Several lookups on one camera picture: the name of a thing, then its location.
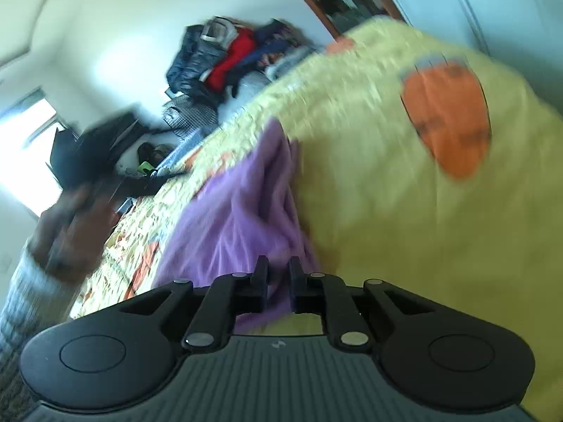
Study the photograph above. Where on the dark patterned cloth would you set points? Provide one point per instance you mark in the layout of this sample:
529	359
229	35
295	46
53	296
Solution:
277	46

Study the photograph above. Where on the person's left hand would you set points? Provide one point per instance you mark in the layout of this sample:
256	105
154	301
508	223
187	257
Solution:
72	233

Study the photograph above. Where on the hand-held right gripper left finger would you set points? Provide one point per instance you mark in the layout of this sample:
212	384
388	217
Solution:
259	281

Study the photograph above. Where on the yellow blanket with orange print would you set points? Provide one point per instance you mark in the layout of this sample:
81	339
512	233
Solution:
396	184

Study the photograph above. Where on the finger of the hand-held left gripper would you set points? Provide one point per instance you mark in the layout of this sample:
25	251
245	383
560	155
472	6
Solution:
149	181

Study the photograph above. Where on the green object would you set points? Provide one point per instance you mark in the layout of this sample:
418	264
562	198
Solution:
146	167

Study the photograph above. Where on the blue bed rail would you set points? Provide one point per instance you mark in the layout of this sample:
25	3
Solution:
180	154

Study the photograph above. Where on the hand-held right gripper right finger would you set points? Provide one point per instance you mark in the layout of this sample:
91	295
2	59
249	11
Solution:
295	283

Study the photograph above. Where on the window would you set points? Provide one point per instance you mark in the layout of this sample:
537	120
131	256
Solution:
26	154

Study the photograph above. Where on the purple garment with red cuff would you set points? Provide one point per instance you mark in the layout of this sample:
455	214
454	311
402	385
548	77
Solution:
237	211

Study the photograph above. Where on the houndstooth grey garment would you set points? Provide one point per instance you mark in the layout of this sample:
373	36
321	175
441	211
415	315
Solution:
189	116

